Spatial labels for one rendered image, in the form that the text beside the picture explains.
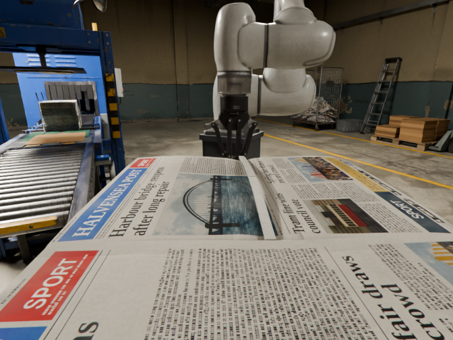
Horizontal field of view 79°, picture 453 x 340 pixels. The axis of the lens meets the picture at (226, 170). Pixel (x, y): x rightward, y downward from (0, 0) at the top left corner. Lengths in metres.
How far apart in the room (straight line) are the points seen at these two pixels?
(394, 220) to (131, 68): 9.57
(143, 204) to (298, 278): 0.19
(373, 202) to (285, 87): 0.77
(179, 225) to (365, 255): 0.15
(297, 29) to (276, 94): 0.39
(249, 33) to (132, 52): 9.13
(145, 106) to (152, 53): 1.71
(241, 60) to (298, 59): 0.14
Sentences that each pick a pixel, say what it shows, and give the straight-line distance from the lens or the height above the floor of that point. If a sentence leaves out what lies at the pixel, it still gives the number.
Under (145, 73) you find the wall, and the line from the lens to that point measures 9.78.
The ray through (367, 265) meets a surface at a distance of 0.22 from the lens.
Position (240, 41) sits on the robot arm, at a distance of 0.70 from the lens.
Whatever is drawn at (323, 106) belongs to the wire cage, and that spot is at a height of 0.66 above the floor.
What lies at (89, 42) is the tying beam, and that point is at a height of 1.47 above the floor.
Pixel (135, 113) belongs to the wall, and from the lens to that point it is 9.75.
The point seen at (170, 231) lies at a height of 1.06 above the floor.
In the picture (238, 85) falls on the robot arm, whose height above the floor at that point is 1.19.
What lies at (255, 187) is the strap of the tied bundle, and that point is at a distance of 0.32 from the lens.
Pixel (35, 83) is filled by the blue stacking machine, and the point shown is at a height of 1.24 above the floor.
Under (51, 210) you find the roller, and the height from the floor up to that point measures 0.79.
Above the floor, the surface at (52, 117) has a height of 0.92.
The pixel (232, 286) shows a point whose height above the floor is 1.07.
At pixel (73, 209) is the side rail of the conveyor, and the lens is 1.03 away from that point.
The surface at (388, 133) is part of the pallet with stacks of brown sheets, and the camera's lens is 6.95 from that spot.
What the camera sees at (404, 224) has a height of 1.06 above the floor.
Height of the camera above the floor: 1.18
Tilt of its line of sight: 17 degrees down
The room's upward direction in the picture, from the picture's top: straight up
